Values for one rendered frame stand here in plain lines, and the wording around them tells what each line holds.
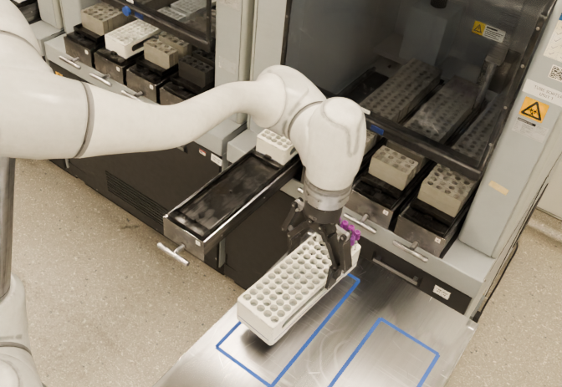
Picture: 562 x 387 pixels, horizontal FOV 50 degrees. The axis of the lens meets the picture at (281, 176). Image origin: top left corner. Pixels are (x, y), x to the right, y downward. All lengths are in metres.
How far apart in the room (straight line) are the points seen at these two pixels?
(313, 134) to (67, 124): 0.44
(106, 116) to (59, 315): 1.66
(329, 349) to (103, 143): 0.71
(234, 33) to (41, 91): 1.08
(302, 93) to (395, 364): 0.59
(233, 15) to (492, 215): 0.88
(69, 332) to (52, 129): 1.64
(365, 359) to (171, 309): 1.18
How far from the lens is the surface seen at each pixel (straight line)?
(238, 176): 1.65
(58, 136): 0.77
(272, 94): 1.10
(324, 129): 1.02
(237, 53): 1.80
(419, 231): 1.62
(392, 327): 1.37
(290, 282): 1.28
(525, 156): 1.49
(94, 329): 2.34
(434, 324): 1.40
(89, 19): 2.25
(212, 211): 1.56
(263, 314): 1.22
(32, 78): 0.77
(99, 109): 0.79
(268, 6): 1.67
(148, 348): 2.27
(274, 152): 1.68
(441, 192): 1.62
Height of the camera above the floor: 1.91
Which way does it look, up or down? 42 degrees down
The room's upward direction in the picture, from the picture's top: 7 degrees clockwise
